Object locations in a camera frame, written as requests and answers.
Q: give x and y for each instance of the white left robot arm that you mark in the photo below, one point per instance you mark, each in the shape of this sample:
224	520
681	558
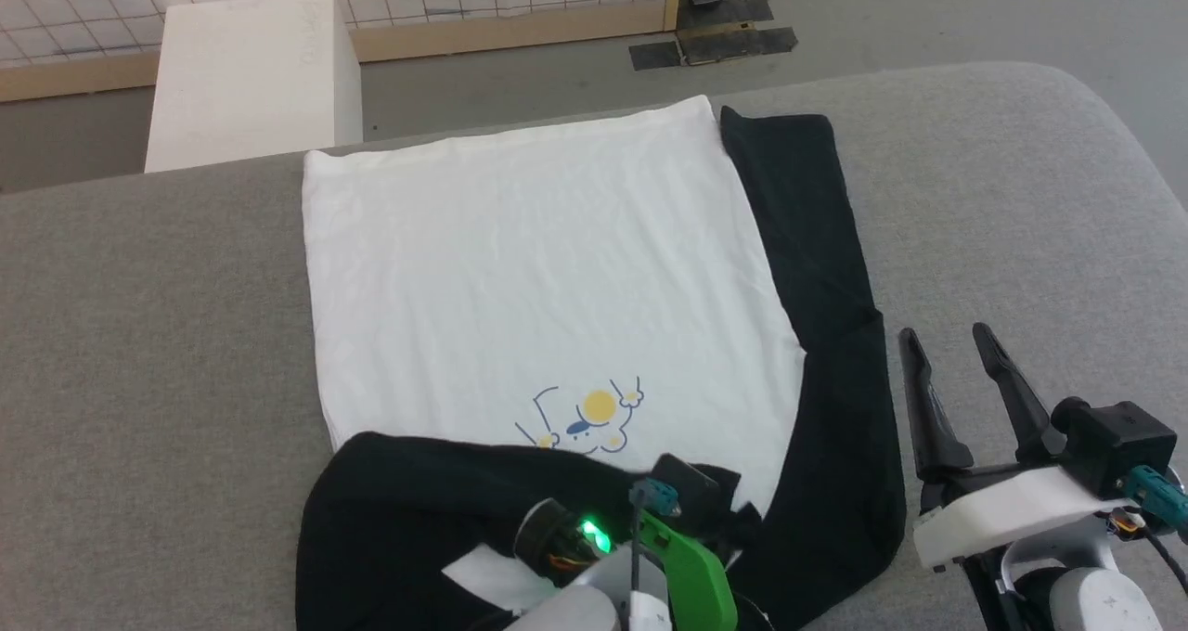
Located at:
585	608

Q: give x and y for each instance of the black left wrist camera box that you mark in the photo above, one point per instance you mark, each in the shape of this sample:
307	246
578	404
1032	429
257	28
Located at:
696	492

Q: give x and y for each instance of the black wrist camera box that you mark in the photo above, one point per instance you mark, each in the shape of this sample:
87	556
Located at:
696	492
1114	445

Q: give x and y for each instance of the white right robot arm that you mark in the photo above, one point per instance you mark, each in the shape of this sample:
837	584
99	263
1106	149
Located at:
1086	594

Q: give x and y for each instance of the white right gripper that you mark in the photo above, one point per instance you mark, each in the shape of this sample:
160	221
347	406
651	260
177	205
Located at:
1012	510

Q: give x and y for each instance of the grey fabric sofa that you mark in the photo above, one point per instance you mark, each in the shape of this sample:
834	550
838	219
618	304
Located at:
139	380

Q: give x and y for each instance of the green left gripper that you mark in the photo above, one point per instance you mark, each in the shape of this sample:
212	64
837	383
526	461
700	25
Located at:
696	575

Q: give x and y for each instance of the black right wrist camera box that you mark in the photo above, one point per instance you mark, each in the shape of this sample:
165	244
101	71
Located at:
1114	445

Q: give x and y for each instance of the white shirt with black sleeves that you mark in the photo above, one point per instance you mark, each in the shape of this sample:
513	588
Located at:
538	269

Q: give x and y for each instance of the lemon print partition screen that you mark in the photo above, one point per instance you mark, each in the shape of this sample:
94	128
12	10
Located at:
464	0

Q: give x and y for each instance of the white rectangular box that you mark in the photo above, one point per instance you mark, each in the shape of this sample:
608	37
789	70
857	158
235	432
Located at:
251	83

